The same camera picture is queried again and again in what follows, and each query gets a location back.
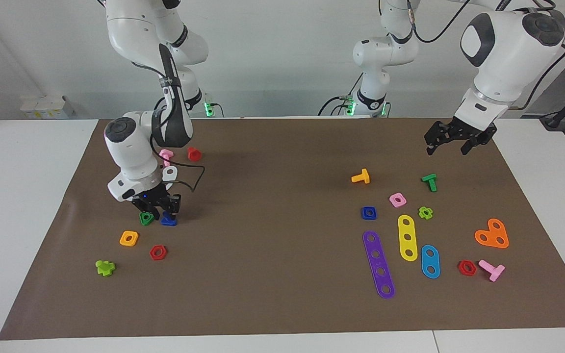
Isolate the yellow three-hole strip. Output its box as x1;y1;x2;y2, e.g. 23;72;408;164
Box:
398;215;418;262

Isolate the orange heart-shaped plate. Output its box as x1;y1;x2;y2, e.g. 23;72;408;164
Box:
474;218;510;249

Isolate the blue two-hole strip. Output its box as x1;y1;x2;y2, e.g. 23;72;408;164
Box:
421;245;441;279

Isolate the purple four-hole strip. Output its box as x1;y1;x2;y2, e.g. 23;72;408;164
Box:
362;230;396;300

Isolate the brown table mat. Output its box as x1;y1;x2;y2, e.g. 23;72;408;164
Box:
0;117;565;341

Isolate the white background box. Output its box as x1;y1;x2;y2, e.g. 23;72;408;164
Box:
20;95;75;120

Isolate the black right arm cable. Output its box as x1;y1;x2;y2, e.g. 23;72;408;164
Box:
149;74;206;193

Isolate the black base cable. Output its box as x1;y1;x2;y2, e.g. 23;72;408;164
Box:
318;96;359;117

